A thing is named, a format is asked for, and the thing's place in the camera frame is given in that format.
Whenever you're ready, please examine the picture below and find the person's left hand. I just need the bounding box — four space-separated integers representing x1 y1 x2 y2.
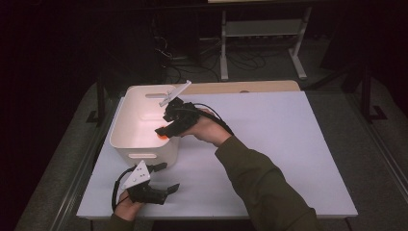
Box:
114 192 144 222

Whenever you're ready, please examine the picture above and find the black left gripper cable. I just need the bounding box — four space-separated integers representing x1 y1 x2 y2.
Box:
111 165 137 213

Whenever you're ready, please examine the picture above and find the black metal stand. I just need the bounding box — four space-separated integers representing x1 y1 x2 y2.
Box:
360 64 389 123
86 72 108 127

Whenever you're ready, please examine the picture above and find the person's right hand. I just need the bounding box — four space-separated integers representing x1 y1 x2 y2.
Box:
182 109 233 148

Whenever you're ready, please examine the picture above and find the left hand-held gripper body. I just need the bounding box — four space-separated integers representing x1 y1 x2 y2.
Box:
120 160 168 206

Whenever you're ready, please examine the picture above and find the white plastic bin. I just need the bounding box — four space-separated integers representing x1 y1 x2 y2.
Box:
109 84 181 168

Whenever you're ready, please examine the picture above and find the white metal stand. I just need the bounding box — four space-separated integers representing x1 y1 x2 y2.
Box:
219 6 313 82

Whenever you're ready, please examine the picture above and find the grey metal rail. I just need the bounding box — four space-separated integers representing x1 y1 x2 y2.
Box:
49 95 124 231
347 92 408 201

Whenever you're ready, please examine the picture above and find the tangle of black floor cables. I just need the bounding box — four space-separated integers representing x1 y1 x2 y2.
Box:
153 33 268 85

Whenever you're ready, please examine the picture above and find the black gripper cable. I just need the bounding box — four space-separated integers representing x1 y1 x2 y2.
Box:
111 165 137 213
179 102 235 137

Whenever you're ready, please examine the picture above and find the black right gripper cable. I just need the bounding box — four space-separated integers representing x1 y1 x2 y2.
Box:
179 102 235 137

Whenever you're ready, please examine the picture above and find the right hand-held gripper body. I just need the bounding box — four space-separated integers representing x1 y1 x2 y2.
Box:
159 79 202 139

